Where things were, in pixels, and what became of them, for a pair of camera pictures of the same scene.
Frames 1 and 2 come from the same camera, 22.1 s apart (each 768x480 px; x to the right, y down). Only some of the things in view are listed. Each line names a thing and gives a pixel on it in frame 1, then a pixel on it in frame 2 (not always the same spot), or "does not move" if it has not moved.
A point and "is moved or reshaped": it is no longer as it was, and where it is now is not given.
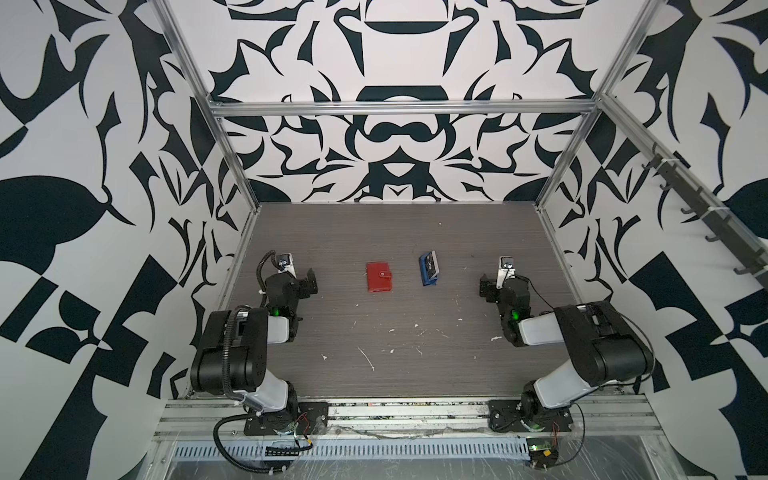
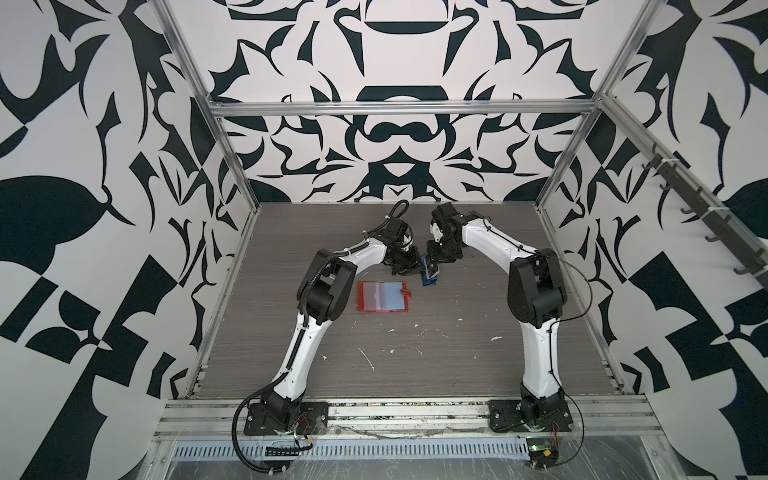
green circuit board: (542, 451) does not move
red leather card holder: (379, 277) is moved or reshaped
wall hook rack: (754, 258) does not move
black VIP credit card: (432, 266) does not move
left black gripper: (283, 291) -> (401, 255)
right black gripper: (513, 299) -> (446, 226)
